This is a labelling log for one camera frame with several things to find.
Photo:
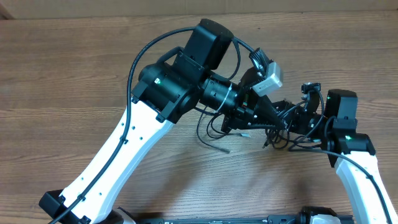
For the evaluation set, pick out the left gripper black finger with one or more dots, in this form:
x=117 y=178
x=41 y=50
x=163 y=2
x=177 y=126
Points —
x=265 y=116
x=260 y=60

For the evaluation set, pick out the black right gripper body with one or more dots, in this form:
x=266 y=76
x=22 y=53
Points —
x=300 y=122

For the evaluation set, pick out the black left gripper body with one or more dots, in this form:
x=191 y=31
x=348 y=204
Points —
x=245 y=105

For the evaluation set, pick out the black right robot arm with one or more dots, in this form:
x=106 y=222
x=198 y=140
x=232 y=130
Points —
x=328 y=126

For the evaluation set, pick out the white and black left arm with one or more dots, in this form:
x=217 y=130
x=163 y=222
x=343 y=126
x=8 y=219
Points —
x=165 y=91

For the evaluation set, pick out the brown cardboard wall panel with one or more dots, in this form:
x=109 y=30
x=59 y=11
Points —
x=56 y=9

